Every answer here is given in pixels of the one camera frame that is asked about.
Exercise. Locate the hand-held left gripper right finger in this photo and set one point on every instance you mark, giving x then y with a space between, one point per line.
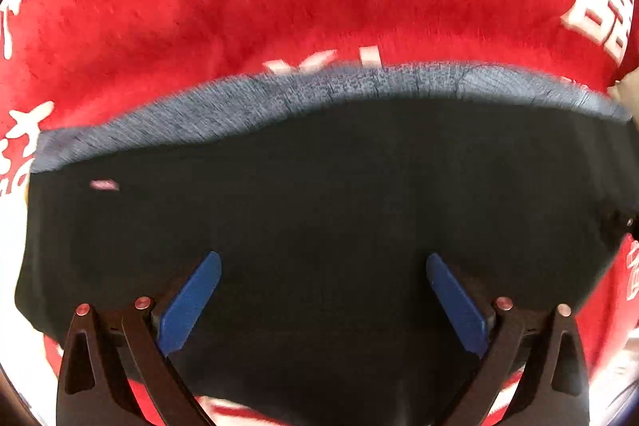
457 303

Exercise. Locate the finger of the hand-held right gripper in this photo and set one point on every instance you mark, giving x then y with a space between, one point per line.
624 222

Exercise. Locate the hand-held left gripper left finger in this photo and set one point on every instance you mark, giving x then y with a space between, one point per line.
192 301

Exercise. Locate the black pants with grey waistband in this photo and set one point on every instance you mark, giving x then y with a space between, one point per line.
319 186

